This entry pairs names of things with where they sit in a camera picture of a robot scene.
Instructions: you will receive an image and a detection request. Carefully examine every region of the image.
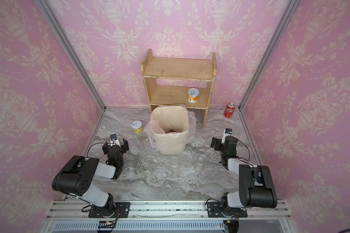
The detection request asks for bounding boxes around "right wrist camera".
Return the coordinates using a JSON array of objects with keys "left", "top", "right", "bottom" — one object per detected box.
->
[{"left": 221, "top": 128, "right": 232, "bottom": 144}]

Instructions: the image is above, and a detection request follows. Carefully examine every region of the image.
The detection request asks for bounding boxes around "wooden two-tier shelf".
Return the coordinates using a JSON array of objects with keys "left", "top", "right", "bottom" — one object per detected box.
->
[{"left": 140, "top": 49, "right": 217, "bottom": 129}]

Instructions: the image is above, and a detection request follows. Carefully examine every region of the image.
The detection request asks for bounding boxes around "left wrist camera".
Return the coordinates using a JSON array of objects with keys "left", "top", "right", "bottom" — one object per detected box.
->
[{"left": 110, "top": 134, "right": 120, "bottom": 146}]

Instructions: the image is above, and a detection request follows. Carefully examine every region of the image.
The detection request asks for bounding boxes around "yellow can on floor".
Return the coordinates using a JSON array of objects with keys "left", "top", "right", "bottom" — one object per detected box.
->
[{"left": 131, "top": 120, "right": 143, "bottom": 134}]

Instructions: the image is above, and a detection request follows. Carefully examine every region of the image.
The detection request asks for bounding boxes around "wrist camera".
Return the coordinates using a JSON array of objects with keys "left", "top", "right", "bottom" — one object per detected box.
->
[
  {"left": 221, "top": 128, "right": 232, "bottom": 144},
  {"left": 110, "top": 134, "right": 120, "bottom": 146}
]

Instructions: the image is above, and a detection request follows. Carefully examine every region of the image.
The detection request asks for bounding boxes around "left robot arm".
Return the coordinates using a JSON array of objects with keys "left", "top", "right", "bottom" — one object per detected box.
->
[{"left": 52, "top": 139, "right": 130, "bottom": 220}]

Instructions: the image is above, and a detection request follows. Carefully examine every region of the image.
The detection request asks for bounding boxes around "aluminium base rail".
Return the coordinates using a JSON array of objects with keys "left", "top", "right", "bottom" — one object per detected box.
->
[{"left": 40, "top": 200, "right": 296, "bottom": 233}]

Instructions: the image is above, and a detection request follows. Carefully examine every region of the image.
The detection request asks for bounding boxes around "clear jar lid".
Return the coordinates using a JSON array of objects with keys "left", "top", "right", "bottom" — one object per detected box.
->
[
  {"left": 170, "top": 157, "right": 180, "bottom": 168},
  {"left": 145, "top": 159, "right": 154, "bottom": 166}
]

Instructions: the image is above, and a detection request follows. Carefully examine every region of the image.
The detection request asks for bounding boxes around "yellow can on shelf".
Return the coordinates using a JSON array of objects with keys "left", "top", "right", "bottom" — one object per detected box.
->
[{"left": 188, "top": 88, "right": 200, "bottom": 103}]

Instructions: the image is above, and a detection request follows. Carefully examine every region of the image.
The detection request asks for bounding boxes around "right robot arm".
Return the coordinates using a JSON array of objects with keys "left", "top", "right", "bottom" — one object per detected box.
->
[{"left": 211, "top": 136, "right": 278, "bottom": 217}]

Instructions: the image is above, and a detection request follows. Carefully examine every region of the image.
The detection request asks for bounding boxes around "beige trash bin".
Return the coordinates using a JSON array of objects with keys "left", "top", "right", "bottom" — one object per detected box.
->
[{"left": 149, "top": 105, "right": 190, "bottom": 155}]

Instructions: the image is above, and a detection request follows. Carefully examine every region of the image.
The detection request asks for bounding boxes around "red cola can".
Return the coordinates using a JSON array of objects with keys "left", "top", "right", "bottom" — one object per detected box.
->
[{"left": 224, "top": 103, "right": 235, "bottom": 118}]

